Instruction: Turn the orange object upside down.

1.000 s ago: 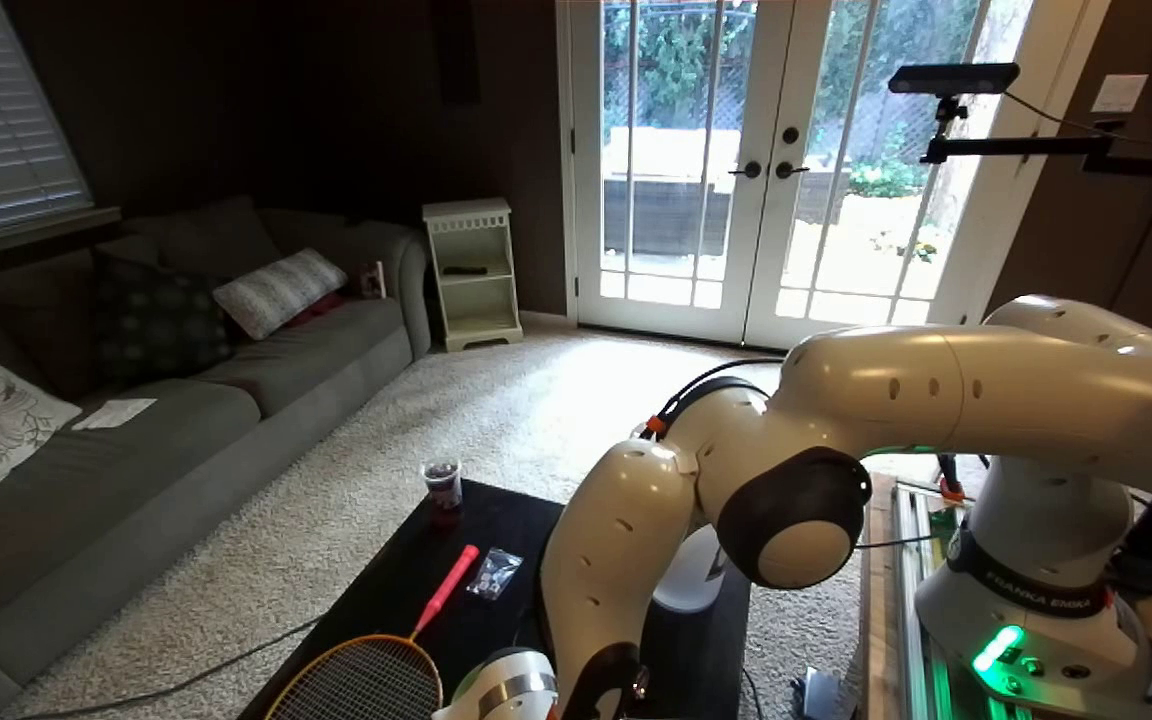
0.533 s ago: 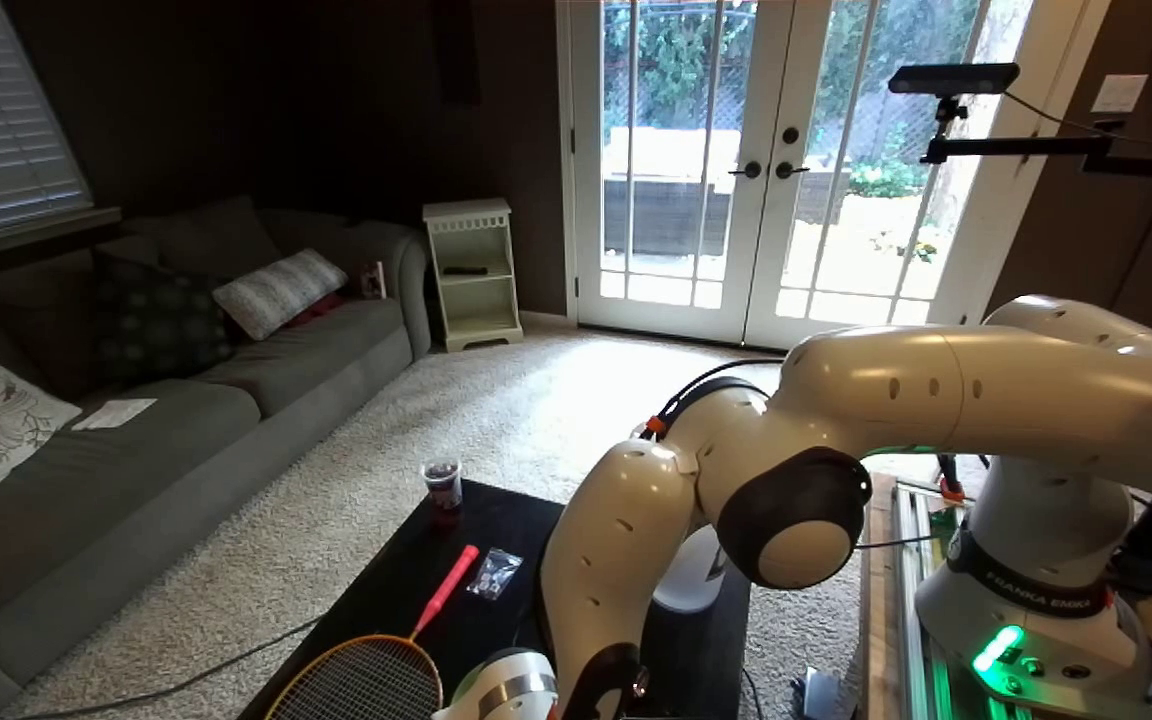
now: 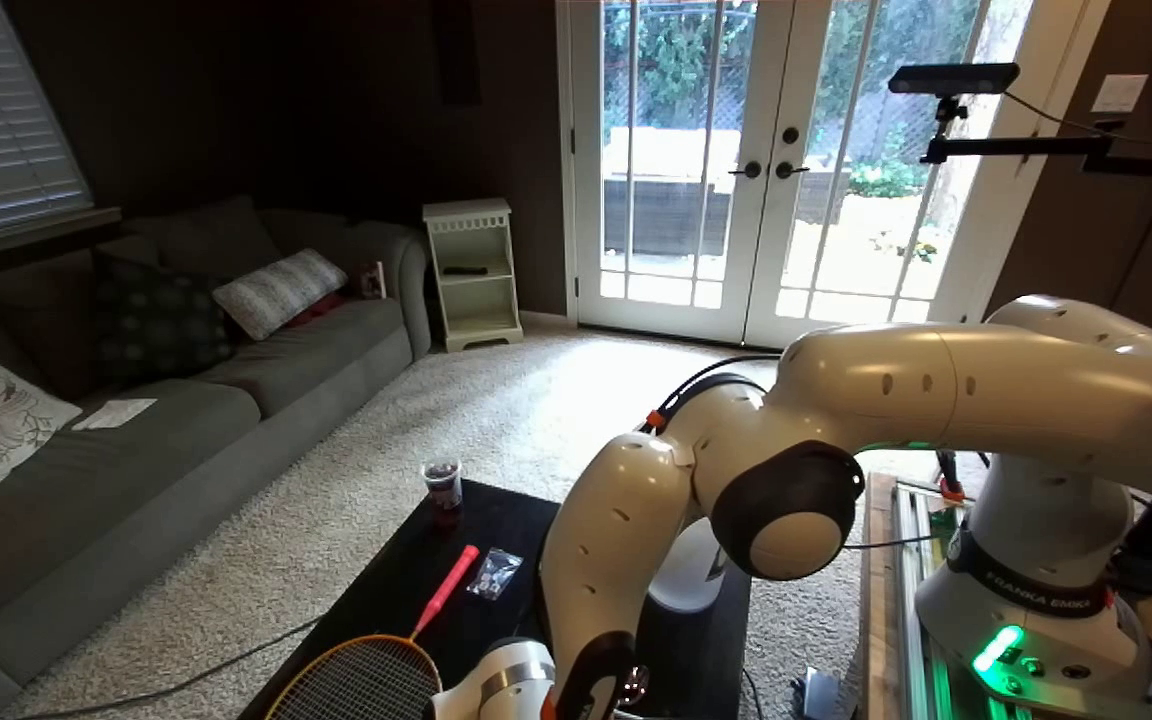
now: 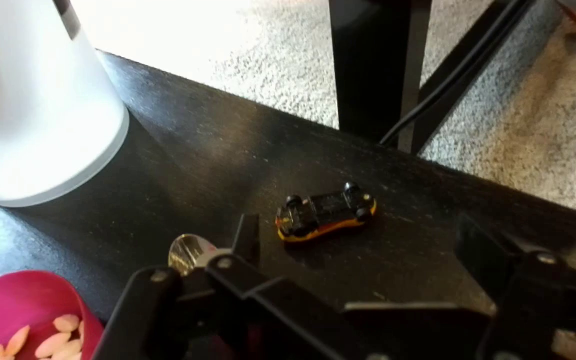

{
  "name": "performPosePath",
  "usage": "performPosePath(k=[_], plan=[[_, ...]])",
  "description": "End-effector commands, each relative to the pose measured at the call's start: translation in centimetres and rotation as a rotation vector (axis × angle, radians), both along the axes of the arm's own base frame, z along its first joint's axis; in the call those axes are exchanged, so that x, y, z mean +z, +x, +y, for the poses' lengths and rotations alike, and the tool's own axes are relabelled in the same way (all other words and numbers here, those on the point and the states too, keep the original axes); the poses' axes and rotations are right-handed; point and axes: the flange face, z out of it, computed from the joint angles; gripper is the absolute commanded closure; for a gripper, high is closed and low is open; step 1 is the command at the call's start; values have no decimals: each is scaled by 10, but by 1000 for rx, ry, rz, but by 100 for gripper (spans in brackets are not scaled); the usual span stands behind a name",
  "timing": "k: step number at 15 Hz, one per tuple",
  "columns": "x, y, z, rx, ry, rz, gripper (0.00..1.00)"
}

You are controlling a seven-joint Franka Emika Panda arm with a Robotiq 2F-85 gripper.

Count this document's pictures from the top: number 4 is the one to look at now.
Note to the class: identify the white bin with plastic bag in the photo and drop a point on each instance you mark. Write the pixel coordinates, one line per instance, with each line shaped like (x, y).
(35, 101)

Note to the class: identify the small orange toy car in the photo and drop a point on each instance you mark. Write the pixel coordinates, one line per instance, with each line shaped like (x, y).
(325, 213)

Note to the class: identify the metal spoon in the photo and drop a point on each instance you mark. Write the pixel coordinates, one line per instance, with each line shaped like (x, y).
(191, 251)

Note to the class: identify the pink bowl with nuts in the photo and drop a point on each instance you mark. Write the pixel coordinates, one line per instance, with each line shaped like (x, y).
(9, 306)

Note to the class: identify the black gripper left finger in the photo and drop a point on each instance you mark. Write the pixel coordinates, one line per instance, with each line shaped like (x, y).
(221, 313)

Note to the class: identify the black coffee table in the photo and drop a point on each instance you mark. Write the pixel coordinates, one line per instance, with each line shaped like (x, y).
(235, 152)

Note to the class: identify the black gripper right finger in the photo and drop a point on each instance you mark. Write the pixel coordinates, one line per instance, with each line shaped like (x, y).
(549, 306)

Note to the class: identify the black table leg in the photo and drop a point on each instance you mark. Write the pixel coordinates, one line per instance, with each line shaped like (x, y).
(374, 66)

